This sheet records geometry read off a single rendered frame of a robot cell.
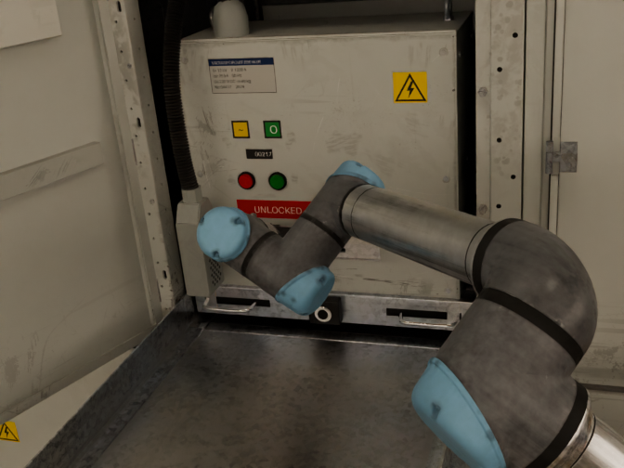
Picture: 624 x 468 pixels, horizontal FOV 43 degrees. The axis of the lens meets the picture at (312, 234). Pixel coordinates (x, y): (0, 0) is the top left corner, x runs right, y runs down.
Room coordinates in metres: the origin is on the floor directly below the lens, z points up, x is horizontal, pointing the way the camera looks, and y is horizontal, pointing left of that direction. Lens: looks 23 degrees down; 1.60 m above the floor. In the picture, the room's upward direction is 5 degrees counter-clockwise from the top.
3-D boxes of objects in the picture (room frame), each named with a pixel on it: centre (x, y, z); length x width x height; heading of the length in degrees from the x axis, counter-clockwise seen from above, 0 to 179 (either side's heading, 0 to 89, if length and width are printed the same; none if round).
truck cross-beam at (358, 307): (1.35, -0.02, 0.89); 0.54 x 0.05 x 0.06; 71
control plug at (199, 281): (1.34, 0.20, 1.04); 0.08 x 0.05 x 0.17; 161
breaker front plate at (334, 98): (1.34, -0.02, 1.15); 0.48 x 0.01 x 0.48; 71
